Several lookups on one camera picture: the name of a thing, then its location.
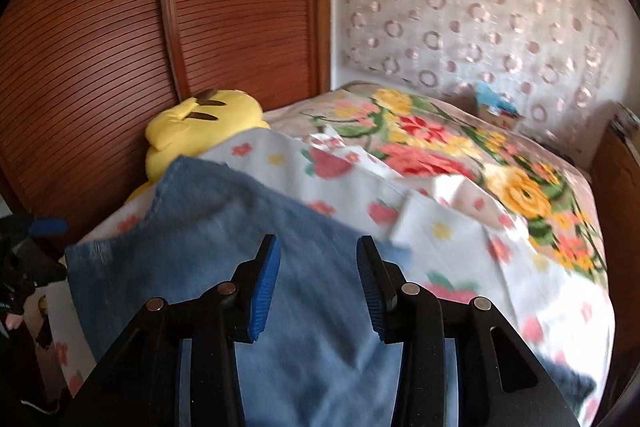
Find yellow plush toy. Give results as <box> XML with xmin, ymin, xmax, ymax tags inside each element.
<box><xmin>125</xmin><ymin>88</ymin><xmax>271</xmax><ymax>202</ymax></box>

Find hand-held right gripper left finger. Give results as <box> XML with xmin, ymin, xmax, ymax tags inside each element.
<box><xmin>65</xmin><ymin>234</ymin><xmax>282</xmax><ymax>427</ymax></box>

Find wooden cabinet counter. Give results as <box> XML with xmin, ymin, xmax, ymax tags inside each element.
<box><xmin>592</xmin><ymin>102</ymin><xmax>640</xmax><ymax>218</ymax></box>

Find small cardboard box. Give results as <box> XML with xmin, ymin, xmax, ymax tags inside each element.
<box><xmin>476</xmin><ymin>99</ymin><xmax>523</xmax><ymax>131</ymax></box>

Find wooden slatted wardrobe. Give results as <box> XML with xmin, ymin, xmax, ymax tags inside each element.
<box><xmin>0</xmin><ymin>0</ymin><xmax>332</xmax><ymax>258</ymax></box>

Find strawberry-print bed sheet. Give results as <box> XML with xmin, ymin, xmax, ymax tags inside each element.
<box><xmin>50</xmin><ymin>129</ymin><xmax>616</xmax><ymax>427</ymax></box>

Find blue denim pants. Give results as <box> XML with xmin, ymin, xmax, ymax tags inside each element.
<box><xmin>65</xmin><ymin>157</ymin><xmax>598</xmax><ymax>427</ymax></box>

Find blue plastic bag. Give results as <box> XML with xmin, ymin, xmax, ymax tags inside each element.
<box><xmin>475</xmin><ymin>82</ymin><xmax>519</xmax><ymax>112</ymax></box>

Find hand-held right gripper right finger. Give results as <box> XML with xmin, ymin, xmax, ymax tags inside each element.
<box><xmin>356</xmin><ymin>237</ymin><xmax>581</xmax><ymax>427</ymax></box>

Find circle-patterned wall curtain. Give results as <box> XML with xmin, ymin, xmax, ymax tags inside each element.
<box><xmin>330</xmin><ymin>0</ymin><xmax>621</xmax><ymax>168</ymax></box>

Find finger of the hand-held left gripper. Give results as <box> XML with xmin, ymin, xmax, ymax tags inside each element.
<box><xmin>0</xmin><ymin>216</ymin><xmax>69</xmax><ymax>239</ymax></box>
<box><xmin>22</xmin><ymin>251</ymin><xmax>69</xmax><ymax>284</ymax></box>

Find floral blanket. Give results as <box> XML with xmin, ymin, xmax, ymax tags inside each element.
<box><xmin>262</xmin><ymin>81</ymin><xmax>608</xmax><ymax>279</ymax></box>

